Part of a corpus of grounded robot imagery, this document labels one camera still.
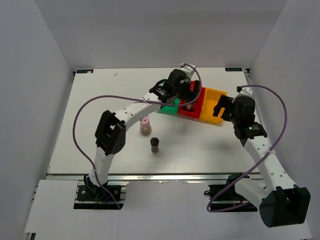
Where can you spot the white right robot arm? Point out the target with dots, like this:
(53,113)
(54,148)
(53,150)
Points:
(282,202)

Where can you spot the yellow plastic bin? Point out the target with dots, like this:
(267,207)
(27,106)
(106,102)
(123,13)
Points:
(211,98)

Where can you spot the red plastic bin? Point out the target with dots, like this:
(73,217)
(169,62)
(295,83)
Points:
(198,106)

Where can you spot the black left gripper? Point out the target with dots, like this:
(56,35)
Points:
(189,94)

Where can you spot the blue label sticker right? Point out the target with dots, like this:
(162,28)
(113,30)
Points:
(233,69)

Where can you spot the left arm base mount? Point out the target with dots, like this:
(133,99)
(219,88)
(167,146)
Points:
(91,197)

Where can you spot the pink cap spice shaker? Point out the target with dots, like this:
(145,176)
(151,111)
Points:
(145,126)

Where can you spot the red lid sauce jar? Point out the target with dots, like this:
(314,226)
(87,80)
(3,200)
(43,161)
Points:
(190,107)

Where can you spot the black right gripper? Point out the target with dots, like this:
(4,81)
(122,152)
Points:
(225,102)

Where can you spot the blue label sticker left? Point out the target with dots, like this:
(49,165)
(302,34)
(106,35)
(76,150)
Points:
(84,71)

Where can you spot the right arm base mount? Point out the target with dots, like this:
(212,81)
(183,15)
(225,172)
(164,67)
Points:
(229,201)

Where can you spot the green plastic bin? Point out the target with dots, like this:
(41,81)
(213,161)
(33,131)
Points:
(170,108)

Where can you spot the black cap pepper shaker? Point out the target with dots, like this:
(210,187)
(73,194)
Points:
(154,144)

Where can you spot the blue label sticker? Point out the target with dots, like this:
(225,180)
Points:
(84,71)
(233,69)

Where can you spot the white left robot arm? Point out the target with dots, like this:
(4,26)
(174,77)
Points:
(112,127)

